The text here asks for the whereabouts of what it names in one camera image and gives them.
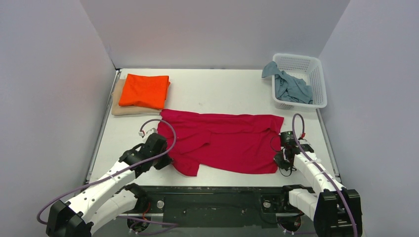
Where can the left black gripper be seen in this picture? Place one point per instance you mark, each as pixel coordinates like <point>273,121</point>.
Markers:
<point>162,151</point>

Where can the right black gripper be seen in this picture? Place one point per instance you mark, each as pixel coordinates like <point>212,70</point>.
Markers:
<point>283,160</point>

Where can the red t shirt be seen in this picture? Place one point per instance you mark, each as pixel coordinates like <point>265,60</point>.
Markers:
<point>236,143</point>

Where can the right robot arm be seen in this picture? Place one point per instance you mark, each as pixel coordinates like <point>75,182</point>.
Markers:
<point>324,193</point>

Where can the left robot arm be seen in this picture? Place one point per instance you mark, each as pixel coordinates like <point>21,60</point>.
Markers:
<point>95,206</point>

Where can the folded beige t shirt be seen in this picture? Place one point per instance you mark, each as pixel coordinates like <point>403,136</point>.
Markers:
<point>118,110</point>

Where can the folded orange t shirt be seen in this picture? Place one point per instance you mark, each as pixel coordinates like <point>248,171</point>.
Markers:
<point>145,91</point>

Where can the grey-blue t shirt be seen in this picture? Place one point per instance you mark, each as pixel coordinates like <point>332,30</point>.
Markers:
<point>286,87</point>

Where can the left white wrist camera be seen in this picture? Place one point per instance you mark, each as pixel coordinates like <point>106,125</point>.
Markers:
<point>144,134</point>

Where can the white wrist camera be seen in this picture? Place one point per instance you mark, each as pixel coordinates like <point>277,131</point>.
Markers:
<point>144,134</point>
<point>304,142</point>

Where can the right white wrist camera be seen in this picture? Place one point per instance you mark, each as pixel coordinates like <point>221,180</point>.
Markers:
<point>304,142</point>

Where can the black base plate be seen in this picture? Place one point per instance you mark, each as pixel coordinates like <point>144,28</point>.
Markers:
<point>232,207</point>

